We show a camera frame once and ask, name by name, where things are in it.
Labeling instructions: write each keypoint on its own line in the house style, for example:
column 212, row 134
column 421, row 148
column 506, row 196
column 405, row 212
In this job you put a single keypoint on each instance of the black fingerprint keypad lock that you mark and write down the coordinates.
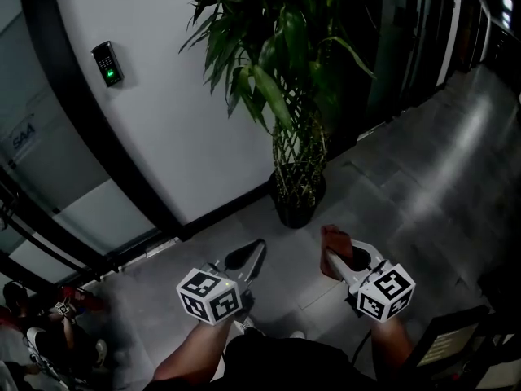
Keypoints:
column 108, row 65

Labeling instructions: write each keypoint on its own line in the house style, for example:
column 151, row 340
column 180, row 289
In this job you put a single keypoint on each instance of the person's left forearm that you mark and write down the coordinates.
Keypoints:
column 191, row 352

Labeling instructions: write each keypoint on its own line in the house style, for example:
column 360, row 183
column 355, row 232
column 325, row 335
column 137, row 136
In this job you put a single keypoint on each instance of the green potted plant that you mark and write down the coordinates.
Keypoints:
column 285, row 96

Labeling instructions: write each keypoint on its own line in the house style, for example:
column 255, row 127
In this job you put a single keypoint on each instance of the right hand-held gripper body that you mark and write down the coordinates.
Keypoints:
column 386, row 293

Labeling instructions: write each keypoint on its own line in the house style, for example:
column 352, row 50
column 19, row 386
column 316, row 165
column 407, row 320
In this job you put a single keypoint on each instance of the person's black clothing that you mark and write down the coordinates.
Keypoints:
column 285, row 365

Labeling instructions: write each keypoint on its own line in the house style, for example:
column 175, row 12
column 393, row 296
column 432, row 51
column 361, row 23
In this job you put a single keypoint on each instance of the reddish brown cloth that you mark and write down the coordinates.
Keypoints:
column 335, row 244

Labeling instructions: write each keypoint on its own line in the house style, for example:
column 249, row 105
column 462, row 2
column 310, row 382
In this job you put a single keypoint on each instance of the frosted glass door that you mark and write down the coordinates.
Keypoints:
column 49, row 137

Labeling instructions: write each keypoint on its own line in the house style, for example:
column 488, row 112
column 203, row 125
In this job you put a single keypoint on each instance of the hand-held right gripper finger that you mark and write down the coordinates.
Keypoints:
column 374, row 257
column 346, row 273

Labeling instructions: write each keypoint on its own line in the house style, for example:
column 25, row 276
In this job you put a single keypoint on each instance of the person's white shoe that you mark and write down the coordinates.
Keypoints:
column 298, row 335
column 248, row 325

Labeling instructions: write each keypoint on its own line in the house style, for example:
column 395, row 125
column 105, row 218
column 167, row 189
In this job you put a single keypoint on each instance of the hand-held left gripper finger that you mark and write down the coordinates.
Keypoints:
column 257, row 263
column 240, row 255

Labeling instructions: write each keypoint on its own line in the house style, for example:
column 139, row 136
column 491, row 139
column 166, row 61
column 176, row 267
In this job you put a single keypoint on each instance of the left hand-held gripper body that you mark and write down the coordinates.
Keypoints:
column 209, row 295

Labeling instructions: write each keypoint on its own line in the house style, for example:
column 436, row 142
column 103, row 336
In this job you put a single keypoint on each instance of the person's right forearm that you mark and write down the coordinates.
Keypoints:
column 392, row 338

